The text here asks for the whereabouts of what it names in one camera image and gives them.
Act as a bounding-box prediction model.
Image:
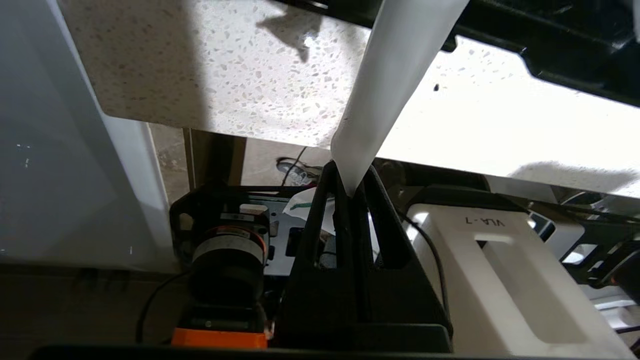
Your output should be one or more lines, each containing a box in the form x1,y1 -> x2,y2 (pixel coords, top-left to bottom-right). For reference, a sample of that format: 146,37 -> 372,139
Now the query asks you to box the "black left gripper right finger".
350,165 -> 455,352

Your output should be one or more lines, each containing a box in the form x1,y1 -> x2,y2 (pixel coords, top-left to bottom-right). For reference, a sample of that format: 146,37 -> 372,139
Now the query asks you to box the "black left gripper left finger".
274,160 -> 357,351

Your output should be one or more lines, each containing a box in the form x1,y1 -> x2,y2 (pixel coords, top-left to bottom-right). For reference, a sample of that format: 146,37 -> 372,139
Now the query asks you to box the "clear packet with black comb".
330,0 -> 471,198

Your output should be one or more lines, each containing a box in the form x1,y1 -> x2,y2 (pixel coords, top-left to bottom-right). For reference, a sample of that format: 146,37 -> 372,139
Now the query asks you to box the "white green-mark paper scrap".
282,187 -> 337,236

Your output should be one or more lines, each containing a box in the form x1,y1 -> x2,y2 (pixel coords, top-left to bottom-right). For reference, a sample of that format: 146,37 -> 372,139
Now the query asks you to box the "black tray with white liner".
277,0 -> 640,108

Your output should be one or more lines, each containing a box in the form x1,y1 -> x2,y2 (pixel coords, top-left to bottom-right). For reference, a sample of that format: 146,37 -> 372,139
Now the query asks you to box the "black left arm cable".
397,209 -> 448,321

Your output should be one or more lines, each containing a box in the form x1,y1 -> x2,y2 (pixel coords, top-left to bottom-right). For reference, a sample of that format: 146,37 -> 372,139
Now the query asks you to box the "thin black cable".
136,270 -> 193,345

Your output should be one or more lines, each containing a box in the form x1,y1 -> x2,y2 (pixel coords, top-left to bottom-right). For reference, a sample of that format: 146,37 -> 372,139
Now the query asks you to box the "dark floor object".
276,156 -> 323,187

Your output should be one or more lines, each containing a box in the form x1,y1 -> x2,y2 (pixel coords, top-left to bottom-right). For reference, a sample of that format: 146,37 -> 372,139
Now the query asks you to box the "white robot torso body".
406,200 -> 623,359

